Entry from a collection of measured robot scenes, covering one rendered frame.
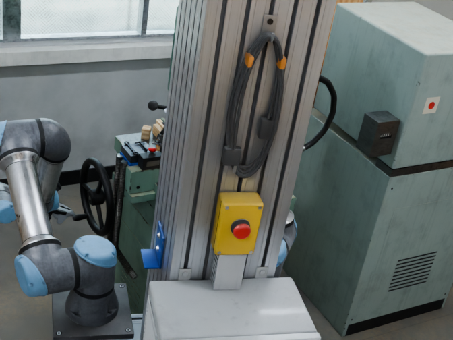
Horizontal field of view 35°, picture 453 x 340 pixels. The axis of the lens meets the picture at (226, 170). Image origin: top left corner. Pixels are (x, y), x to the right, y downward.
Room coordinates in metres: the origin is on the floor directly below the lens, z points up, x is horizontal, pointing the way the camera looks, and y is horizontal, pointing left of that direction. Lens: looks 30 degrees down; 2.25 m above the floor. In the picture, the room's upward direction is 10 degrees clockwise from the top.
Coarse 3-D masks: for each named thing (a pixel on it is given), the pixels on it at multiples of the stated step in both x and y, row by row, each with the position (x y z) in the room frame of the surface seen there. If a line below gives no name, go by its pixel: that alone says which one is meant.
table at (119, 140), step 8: (120, 136) 2.49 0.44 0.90; (128, 136) 2.51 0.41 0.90; (136, 136) 2.52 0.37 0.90; (152, 136) 2.54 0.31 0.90; (120, 144) 2.45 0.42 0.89; (152, 144) 2.47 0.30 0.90; (112, 176) 2.27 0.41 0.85; (128, 192) 2.15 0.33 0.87; (144, 192) 2.17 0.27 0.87; (152, 192) 2.18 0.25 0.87; (136, 200) 2.13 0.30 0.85; (144, 200) 2.15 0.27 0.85
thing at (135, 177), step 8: (128, 168) 2.17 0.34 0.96; (136, 168) 2.17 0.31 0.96; (128, 176) 2.16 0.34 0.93; (136, 176) 2.15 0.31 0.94; (144, 176) 2.17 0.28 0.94; (152, 176) 2.19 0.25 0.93; (128, 184) 2.15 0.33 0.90; (136, 184) 2.15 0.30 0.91; (144, 184) 2.17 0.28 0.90; (152, 184) 2.19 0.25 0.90; (136, 192) 2.16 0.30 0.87
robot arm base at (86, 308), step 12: (72, 300) 1.54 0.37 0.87; (84, 300) 1.53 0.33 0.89; (96, 300) 1.53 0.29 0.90; (108, 300) 1.55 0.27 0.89; (72, 312) 1.53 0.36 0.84; (84, 312) 1.52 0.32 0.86; (96, 312) 1.52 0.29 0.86; (108, 312) 1.56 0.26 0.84; (84, 324) 1.51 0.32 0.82; (96, 324) 1.51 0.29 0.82
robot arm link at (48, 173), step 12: (48, 120) 1.88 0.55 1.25; (48, 132) 1.83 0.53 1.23; (60, 132) 1.87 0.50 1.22; (48, 144) 1.82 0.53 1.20; (60, 144) 1.85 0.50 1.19; (48, 156) 1.84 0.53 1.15; (60, 156) 1.87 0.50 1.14; (48, 168) 1.91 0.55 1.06; (60, 168) 1.93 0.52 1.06; (48, 180) 1.93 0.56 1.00; (48, 192) 1.97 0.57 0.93; (48, 204) 2.01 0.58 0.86
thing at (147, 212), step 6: (294, 198) 2.42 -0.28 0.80; (138, 204) 2.28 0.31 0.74; (144, 204) 2.24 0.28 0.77; (150, 204) 2.21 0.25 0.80; (294, 204) 2.42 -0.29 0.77; (138, 210) 2.28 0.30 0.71; (144, 210) 2.24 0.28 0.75; (150, 210) 2.20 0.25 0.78; (144, 216) 2.23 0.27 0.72; (150, 216) 2.19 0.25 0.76; (150, 222) 2.19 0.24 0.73
